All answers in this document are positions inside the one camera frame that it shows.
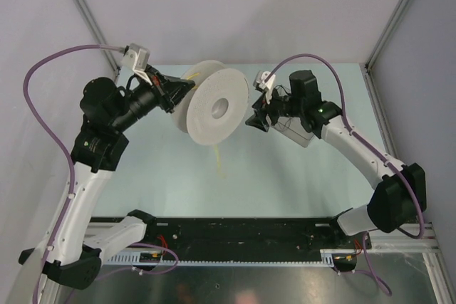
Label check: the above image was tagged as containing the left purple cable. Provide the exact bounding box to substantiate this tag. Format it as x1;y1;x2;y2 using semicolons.
23;44;179;303

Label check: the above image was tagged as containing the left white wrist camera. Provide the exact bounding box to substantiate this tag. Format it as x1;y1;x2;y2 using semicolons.
120;43;151;83

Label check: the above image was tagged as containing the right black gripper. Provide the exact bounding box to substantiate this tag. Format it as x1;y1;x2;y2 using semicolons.
245;85;304;132

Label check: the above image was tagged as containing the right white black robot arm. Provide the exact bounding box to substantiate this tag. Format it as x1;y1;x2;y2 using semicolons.
246;70;427;248

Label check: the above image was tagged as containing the white plastic spool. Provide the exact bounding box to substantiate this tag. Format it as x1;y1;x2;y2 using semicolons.
171;60;249;146

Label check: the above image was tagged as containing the white slotted cable duct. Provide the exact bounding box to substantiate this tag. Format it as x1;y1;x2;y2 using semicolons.
106;248;338;268

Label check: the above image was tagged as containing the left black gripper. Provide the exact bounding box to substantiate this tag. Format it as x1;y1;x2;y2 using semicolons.
110;63;195;132

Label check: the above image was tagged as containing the right aluminium frame post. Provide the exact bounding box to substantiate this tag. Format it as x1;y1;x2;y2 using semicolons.
361;0;430;73

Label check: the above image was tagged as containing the aluminium frame post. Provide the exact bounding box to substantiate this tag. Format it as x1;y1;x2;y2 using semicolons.
55;0;120;70
361;0;430;73

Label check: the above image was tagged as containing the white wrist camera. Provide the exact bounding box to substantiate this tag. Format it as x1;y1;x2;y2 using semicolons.
253;71;276;104
120;43;151;83

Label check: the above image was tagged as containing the yellow cable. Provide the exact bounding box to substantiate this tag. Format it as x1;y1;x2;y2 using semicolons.
185;72;227;179

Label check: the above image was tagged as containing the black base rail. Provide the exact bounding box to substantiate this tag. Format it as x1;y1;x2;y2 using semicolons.
130;209;371;265

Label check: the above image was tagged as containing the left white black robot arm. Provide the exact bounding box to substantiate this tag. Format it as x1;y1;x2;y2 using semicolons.
16;65;195;295

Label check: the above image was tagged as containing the left aluminium frame post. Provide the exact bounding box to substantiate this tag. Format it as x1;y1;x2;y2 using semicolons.
55;0;120;70

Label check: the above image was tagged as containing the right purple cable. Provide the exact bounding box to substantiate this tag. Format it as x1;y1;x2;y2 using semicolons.
265;53;427;296

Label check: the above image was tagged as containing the clear plastic box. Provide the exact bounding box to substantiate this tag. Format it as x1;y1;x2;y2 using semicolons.
272;85;316;148

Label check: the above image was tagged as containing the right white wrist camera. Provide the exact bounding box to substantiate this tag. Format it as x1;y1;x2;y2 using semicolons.
253;71;276;104

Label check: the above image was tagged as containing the dark purple thin cable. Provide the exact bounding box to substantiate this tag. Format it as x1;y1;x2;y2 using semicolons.
274;85;296;132

